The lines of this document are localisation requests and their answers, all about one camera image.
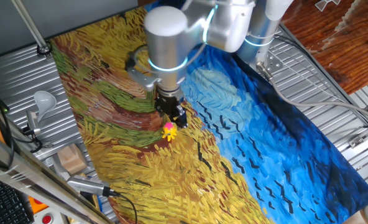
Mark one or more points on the silver depth camera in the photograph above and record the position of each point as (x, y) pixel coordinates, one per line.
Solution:
(86, 184)

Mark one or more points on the painted wheat field cloth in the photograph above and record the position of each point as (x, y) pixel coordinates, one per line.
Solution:
(202, 155)

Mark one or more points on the grey box with red button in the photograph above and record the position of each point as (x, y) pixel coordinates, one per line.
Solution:
(48, 218)

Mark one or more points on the large wooden block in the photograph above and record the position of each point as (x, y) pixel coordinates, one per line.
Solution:
(72, 158)

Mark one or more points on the yellow toy with pink top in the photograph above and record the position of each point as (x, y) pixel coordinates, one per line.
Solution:
(169, 132)

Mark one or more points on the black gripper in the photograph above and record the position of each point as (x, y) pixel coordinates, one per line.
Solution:
(168, 104)

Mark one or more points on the black keyboard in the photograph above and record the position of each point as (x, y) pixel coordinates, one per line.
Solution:
(3, 205)

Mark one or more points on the clear acrylic piece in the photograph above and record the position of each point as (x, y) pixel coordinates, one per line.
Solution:
(322, 4)

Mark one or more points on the pale grey plastic ladle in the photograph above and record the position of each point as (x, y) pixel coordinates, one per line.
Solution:
(44, 102)

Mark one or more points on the aluminium frame beam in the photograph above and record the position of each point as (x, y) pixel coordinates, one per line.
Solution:
(38, 180)

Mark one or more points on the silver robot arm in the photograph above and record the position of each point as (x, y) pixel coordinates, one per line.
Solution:
(171, 46)

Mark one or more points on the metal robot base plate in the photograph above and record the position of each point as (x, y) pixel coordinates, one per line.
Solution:
(272, 63)

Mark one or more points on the orange box with red button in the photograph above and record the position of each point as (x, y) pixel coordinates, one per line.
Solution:
(36, 203)

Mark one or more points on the metal pole with black foot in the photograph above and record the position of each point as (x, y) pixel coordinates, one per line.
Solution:
(31, 28)

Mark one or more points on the small metal corner bracket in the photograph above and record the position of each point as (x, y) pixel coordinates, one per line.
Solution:
(356, 141)

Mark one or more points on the brown wooden table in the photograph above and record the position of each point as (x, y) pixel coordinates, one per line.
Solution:
(342, 46)

